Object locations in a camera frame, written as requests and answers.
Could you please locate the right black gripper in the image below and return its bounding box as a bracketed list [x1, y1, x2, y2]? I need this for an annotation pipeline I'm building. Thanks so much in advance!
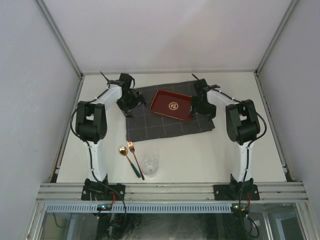
[189, 96, 216, 120]

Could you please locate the aluminium front rail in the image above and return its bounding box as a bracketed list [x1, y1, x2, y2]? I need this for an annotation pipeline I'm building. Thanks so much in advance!
[36, 182, 309, 203]

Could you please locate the grey checked cloth napkin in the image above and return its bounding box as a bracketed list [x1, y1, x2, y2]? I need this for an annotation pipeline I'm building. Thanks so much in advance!
[126, 80, 215, 142]

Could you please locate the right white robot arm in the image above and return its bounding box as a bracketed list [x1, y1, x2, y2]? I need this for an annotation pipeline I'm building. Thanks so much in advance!
[191, 87, 261, 200]

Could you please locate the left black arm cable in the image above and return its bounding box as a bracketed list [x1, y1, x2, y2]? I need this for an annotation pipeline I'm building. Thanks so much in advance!
[69, 109, 86, 143]

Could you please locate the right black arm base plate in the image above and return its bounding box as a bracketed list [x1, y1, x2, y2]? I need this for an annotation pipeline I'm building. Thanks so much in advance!
[213, 184, 260, 201]

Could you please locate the gold spoon green handle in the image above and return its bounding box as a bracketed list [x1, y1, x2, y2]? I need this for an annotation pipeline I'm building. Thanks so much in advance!
[119, 146, 141, 178]

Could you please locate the rose gold fork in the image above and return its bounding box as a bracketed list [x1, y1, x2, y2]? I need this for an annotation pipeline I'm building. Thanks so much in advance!
[127, 141, 145, 181]

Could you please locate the aluminium frame post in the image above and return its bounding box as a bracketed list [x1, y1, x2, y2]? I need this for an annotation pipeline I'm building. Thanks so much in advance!
[34, 0, 83, 79]
[255, 0, 300, 75]

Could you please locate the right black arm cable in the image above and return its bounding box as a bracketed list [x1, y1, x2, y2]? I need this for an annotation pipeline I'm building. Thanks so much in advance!
[252, 111, 268, 143]

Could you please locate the left aluminium frame post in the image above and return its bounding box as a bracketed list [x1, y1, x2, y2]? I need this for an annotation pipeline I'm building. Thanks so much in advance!
[34, 0, 83, 79]

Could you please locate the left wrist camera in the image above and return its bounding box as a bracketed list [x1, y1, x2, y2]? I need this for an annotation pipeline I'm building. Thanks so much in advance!
[118, 73, 136, 89]

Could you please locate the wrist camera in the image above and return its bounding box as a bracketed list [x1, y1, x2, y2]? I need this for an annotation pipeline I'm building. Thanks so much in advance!
[191, 73, 220, 95]
[118, 73, 136, 89]

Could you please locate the red rectangular tray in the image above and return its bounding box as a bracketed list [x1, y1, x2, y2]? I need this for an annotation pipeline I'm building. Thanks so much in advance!
[150, 90, 192, 122]

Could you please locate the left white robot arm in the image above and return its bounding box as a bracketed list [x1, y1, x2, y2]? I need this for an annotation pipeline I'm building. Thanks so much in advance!
[71, 84, 147, 200]

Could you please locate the grey slotted cable duct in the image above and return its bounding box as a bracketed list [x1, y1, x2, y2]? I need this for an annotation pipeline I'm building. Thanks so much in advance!
[46, 203, 233, 214]

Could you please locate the right aluminium frame post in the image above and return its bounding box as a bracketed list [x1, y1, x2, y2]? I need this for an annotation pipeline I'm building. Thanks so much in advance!
[255, 0, 300, 75]

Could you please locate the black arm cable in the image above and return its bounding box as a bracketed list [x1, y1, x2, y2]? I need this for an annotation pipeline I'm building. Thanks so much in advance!
[252, 111, 268, 143]
[69, 109, 86, 143]

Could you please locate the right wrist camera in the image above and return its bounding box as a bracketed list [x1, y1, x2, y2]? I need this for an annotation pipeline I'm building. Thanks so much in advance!
[191, 73, 220, 95]

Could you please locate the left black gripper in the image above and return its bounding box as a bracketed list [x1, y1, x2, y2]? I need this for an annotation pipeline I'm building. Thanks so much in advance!
[116, 89, 146, 118]

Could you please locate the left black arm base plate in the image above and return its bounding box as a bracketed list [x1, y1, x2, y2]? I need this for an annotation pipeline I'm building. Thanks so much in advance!
[81, 182, 126, 201]

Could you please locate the clear glass cup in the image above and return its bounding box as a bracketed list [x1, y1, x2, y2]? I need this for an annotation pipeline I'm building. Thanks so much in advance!
[140, 157, 159, 178]

